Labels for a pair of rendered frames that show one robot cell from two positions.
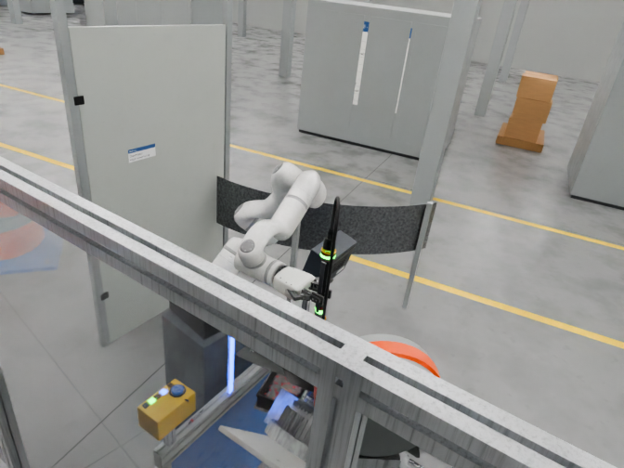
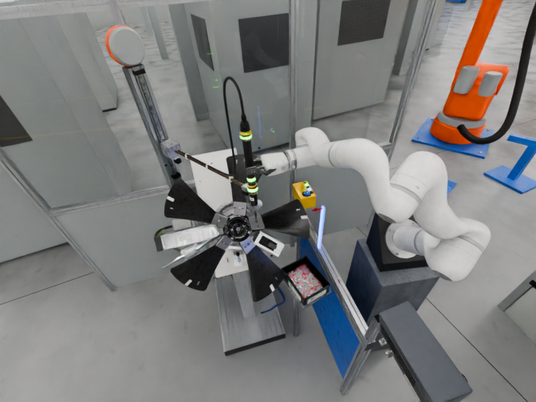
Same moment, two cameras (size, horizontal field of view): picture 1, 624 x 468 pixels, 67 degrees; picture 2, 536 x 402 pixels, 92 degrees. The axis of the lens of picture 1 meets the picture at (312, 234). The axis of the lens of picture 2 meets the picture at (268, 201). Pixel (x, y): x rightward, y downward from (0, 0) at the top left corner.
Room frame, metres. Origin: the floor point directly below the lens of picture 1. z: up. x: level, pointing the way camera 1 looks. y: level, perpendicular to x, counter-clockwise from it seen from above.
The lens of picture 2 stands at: (1.84, -0.60, 2.10)
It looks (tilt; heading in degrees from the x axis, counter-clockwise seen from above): 41 degrees down; 137
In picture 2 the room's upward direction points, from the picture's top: 4 degrees counter-clockwise
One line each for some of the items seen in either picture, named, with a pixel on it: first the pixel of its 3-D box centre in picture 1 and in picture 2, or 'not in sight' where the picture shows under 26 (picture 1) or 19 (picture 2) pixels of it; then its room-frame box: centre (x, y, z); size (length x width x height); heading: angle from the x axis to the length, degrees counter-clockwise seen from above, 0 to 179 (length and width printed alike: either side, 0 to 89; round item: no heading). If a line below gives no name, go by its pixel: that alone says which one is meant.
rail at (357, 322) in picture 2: not in sight; (327, 265); (1.42, 0.21, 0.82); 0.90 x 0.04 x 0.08; 149
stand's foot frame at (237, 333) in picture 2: not in sight; (247, 305); (0.91, -0.07, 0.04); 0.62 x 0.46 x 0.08; 149
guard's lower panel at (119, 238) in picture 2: not in sight; (245, 219); (0.53, 0.32, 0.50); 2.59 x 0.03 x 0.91; 59
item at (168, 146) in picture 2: not in sight; (170, 148); (0.52, -0.10, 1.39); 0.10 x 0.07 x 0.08; 4
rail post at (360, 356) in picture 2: not in sight; (352, 372); (1.79, -0.01, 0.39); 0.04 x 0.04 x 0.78; 59
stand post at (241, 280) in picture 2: not in sight; (243, 289); (0.99, -0.11, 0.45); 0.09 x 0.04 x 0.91; 59
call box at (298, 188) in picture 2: not in sight; (303, 195); (1.08, 0.41, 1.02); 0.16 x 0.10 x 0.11; 149
